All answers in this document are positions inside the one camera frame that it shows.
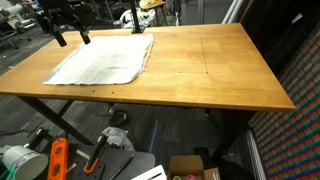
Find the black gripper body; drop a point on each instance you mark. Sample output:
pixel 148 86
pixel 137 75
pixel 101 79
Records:
pixel 62 12

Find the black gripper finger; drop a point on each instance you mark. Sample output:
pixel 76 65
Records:
pixel 85 37
pixel 60 39

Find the white cloth towel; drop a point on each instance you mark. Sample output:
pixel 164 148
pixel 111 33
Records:
pixel 115 59

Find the crumpled white cloth on chair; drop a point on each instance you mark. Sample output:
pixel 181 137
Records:
pixel 144 18

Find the black office chair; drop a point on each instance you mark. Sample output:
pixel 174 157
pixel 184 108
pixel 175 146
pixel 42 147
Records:
pixel 6 30

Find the round wooden stool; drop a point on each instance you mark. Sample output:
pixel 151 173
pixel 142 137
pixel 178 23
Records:
pixel 156 5

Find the orange black clamp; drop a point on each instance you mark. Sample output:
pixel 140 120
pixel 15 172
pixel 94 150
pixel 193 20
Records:
pixel 99 146

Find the crumpled grey bag on floor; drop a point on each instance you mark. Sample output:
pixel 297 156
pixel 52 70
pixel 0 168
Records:
pixel 119 138

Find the orange spirit level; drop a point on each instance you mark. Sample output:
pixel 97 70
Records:
pixel 57 169

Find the white paper cup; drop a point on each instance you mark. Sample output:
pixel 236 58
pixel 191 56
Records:
pixel 24 163

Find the black pegboard plate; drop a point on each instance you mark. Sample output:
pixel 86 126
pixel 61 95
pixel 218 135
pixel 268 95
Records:
pixel 110 160

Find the black pen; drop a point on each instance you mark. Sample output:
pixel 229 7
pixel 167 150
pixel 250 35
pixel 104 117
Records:
pixel 122 167

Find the cardboard box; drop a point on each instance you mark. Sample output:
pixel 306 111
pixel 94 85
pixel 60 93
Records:
pixel 190 167

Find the black camera stand pole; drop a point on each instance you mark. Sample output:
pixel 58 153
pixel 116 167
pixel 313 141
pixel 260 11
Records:
pixel 137 28

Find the black table leg frame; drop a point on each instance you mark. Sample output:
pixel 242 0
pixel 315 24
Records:
pixel 56 118

